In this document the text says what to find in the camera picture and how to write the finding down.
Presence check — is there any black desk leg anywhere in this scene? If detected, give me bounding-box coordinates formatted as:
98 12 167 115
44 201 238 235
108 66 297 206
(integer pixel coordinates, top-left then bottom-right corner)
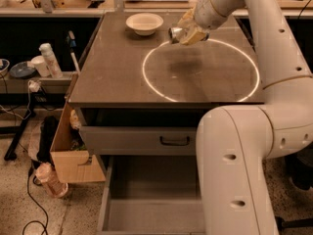
0 95 36 162

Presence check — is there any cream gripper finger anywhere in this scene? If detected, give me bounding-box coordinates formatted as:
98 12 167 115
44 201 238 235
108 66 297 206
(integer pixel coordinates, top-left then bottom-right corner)
179 27 209 45
177 9 196 28

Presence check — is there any black floor cable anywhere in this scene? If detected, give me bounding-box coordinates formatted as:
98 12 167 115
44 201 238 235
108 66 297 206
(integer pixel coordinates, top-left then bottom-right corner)
22 166 50 235

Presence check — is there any open middle grey drawer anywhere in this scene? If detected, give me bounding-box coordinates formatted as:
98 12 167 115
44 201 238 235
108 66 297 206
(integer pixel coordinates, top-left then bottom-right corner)
96 156 204 235

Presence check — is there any white spray bottle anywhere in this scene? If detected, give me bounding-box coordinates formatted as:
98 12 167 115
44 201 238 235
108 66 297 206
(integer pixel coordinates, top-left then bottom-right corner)
39 43 63 78

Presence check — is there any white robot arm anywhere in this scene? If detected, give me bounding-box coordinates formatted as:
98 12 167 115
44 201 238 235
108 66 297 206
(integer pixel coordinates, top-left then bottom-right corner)
179 0 313 235

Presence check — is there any black office chair base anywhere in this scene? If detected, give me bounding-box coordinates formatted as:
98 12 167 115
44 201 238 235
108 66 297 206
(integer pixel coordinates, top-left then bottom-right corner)
275 216 313 231

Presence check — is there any white paper cup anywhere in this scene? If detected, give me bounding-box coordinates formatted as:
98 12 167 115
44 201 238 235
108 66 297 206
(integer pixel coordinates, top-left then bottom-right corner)
31 56 50 77

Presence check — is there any white bowl at left edge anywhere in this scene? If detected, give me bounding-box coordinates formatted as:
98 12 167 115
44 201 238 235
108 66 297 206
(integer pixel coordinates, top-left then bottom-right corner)
0 59 10 76

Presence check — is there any crushed silver redbull can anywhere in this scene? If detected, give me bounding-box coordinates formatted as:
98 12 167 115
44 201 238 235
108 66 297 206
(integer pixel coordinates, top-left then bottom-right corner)
168 27 187 44

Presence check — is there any grey drawer cabinet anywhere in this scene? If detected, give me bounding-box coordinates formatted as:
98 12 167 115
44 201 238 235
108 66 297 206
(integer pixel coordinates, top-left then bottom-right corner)
67 11 267 159

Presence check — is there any pink plastic bottle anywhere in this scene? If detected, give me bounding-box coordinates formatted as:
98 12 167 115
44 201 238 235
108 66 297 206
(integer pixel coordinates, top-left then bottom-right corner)
35 163 68 198

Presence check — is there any dark blue plate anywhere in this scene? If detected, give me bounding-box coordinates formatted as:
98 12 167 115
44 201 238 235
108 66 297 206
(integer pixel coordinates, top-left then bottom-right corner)
9 61 36 79

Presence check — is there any cardboard box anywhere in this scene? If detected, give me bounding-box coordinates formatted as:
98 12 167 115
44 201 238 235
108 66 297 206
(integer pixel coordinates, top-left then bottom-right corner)
50 74 106 183

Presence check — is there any upper grey drawer with handle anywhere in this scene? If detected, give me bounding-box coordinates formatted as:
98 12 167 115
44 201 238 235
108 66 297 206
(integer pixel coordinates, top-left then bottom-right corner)
80 126 196 156

